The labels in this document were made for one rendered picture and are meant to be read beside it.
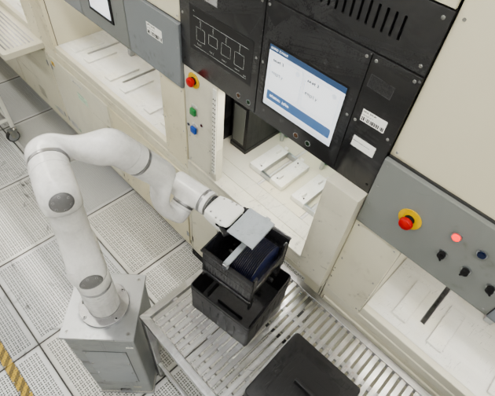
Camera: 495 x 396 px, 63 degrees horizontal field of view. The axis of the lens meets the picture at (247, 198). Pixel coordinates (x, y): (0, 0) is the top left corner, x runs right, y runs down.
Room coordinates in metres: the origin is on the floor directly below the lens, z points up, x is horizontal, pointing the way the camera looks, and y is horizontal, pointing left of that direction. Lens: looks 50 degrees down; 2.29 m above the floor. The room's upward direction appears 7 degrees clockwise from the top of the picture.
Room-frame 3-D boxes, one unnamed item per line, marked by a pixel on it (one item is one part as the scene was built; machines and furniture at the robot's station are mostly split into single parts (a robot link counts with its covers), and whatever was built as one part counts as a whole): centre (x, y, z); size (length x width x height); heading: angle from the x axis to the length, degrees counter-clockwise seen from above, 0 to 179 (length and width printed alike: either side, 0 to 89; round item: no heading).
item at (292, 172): (1.39, -0.14, 0.89); 0.22 x 0.21 x 0.04; 140
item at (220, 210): (0.78, 0.07, 1.26); 0.11 x 0.10 x 0.07; 58
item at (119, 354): (0.64, 0.51, 0.38); 0.28 x 0.28 x 0.76; 5
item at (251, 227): (0.73, -0.02, 1.12); 0.24 x 0.20 x 0.32; 148
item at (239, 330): (0.73, -0.02, 0.85); 0.28 x 0.28 x 0.17; 58
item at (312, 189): (1.21, -0.34, 0.89); 0.22 x 0.21 x 0.04; 140
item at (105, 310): (0.64, 0.51, 0.85); 0.19 x 0.19 x 0.18
